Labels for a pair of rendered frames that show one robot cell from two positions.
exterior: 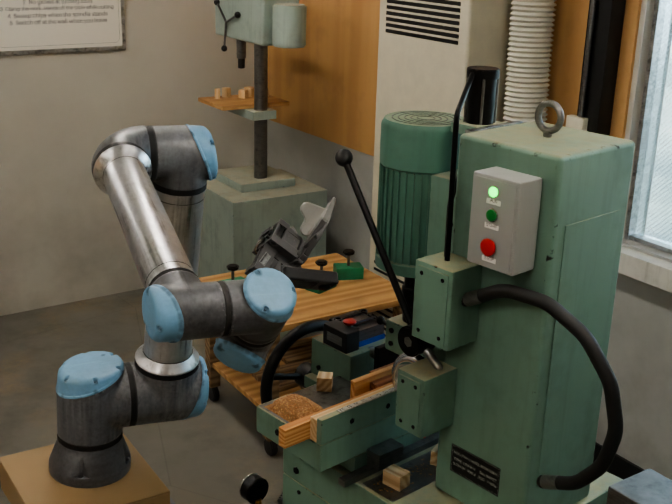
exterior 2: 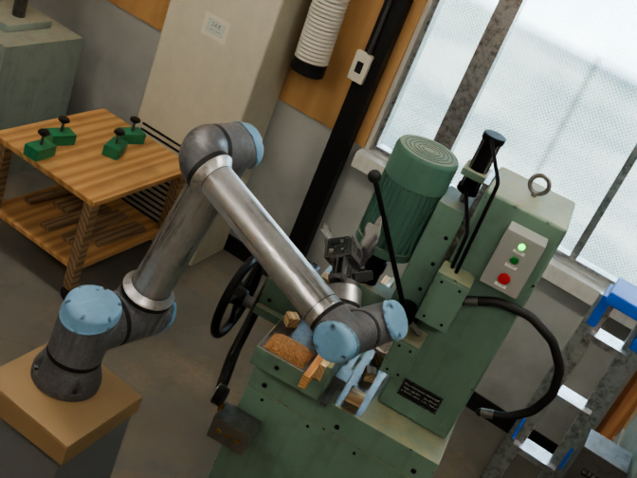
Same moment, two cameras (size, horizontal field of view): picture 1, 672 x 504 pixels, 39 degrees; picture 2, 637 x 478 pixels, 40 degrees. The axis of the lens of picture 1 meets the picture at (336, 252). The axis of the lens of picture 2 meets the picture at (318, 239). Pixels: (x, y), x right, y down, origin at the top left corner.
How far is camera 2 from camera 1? 1.36 m
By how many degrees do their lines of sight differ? 35
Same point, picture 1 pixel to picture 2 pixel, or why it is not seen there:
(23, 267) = not seen: outside the picture
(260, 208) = (27, 53)
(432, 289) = (447, 294)
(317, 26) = not seen: outside the picture
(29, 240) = not seen: outside the picture
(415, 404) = (406, 361)
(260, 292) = (395, 322)
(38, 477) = (31, 394)
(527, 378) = (487, 351)
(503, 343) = (475, 326)
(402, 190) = (409, 205)
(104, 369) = (110, 307)
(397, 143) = (418, 174)
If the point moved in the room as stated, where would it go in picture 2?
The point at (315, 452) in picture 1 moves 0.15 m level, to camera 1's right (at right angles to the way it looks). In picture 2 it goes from (316, 387) to (362, 385)
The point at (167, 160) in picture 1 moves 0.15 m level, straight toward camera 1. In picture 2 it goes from (235, 160) to (268, 195)
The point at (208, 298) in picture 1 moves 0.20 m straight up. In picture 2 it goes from (370, 331) to (407, 254)
